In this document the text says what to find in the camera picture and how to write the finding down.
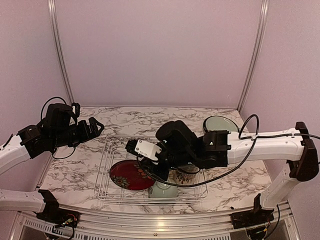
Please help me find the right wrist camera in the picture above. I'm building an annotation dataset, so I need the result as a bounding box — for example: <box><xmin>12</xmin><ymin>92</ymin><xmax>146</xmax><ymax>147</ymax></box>
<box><xmin>125</xmin><ymin>139</ymin><xmax>162</xmax><ymax>162</ymax></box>

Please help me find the white wire dish rack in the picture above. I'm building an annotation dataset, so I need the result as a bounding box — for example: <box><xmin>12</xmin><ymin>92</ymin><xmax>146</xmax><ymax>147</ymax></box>
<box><xmin>93</xmin><ymin>135</ymin><xmax>208</xmax><ymax>205</ymax></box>

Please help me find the right aluminium frame post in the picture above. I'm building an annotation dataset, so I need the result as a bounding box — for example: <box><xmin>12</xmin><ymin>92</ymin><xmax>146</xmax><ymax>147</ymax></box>
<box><xmin>237</xmin><ymin>0</ymin><xmax>270</xmax><ymax>113</ymax></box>

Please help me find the aluminium frame post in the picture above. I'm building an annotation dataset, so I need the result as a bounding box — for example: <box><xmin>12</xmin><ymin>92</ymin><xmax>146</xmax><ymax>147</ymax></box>
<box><xmin>47</xmin><ymin>0</ymin><xmax>75</xmax><ymax>103</ymax></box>
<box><xmin>237</xmin><ymin>0</ymin><xmax>270</xmax><ymax>113</ymax></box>

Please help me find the black rimmed large plate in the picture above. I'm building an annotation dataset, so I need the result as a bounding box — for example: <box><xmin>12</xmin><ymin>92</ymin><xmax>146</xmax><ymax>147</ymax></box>
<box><xmin>202</xmin><ymin>115</ymin><xmax>240</xmax><ymax>133</ymax></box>

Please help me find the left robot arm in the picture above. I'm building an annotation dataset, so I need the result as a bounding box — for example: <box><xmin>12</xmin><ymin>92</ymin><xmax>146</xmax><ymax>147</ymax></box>
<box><xmin>0</xmin><ymin>100</ymin><xmax>105</xmax><ymax>223</ymax></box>

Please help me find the left aluminium frame post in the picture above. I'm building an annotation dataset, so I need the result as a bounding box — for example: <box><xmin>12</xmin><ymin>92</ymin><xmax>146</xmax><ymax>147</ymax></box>
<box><xmin>47</xmin><ymin>0</ymin><xmax>75</xmax><ymax>103</ymax></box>

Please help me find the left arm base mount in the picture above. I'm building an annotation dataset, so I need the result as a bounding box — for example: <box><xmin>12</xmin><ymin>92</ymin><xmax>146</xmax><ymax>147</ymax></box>
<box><xmin>36</xmin><ymin>189</ymin><xmax>80</xmax><ymax>228</ymax></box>

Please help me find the tall shell patterned mug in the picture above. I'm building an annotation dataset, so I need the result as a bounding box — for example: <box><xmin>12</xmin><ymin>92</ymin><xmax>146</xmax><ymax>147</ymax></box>
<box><xmin>173</xmin><ymin>168</ymin><xmax>198</xmax><ymax>185</ymax></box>

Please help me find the aluminium front table rail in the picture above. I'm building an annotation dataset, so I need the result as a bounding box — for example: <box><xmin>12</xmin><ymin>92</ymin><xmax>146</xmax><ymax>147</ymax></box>
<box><xmin>14</xmin><ymin>203</ymin><xmax>301</xmax><ymax>240</ymax></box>

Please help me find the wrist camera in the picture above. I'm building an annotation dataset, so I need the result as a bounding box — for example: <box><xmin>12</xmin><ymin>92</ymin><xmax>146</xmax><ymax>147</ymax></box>
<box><xmin>71</xmin><ymin>102</ymin><xmax>81</xmax><ymax>118</ymax></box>
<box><xmin>125</xmin><ymin>139</ymin><xmax>162</xmax><ymax>162</ymax></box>

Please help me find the light blue floral plate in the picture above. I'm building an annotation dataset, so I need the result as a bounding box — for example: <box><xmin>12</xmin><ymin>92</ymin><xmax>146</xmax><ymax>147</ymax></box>
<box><xmin>204</xmin><ymin>116</ymin><xmax>238</xmax><ymax>132</ymax></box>

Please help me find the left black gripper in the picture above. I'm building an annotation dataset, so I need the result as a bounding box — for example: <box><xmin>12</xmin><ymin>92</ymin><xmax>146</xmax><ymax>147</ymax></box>
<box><xmin>51</xmin><ymin>116</ymin><xmax>104</xmax><ymax>149</ymax></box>

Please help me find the red floral small plate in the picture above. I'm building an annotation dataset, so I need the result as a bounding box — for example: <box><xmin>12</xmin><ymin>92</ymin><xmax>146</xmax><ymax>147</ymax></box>
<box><xmin>109</xmin><ymin>159</ymin><xmax>155</xmax><ymax>191</ymax></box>

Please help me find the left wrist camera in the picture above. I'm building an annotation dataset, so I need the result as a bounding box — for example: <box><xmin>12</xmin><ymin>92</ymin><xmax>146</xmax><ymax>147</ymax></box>
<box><xmin>71</xmin><ymin>102</ymin><xmax>81</xmax><ymax>118</ymax></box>

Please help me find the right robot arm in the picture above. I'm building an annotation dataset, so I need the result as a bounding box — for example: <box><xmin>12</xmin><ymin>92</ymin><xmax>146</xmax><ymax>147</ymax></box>
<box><xmin>133</xmin><ymin>120</ymin><xmax>320</xmax><ymax>224</ymax></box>

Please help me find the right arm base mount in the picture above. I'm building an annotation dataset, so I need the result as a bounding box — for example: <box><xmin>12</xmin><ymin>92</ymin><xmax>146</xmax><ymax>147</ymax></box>
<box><xmin>230</xmin><ymin>193</ymin><xmax>274</xmax><ymax>229</ymax></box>

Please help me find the pale green ceramic bowl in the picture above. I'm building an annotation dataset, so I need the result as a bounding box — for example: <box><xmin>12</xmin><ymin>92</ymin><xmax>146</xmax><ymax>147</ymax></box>
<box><xmin>148</xmin><ymin>181</ymin><xmax>178</xmax><ymax>199</ymax></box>

